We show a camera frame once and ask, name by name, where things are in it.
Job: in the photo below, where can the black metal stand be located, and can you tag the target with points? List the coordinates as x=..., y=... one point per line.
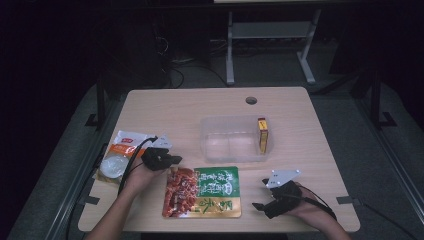
x=100, y=100
x=376, y=100

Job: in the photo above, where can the red and yellow box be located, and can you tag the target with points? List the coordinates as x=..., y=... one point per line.
x=262, y=136

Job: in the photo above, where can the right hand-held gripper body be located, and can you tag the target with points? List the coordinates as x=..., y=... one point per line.
x=283, y=195

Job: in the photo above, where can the clear plastic container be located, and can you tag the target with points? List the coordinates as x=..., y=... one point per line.
x=230, y=146

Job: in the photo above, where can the grey tape strip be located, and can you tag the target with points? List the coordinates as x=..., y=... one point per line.
x=89, y=200
x=348, y=200

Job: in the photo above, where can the white metal stand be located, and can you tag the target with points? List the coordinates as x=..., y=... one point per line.
x=270, y=30

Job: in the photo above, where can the orange and white food packet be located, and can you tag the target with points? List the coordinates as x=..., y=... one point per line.
x=128, y=138

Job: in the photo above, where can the person's left hand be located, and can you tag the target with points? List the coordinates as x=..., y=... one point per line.
x=143, y=176

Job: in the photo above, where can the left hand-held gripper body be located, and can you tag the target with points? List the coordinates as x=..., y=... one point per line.
x=156, y=158

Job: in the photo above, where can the person's right hand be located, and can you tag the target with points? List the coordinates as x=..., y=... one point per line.
x=305, y=208

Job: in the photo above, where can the green and red food packet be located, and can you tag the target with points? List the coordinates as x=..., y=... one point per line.
x=216, y=186

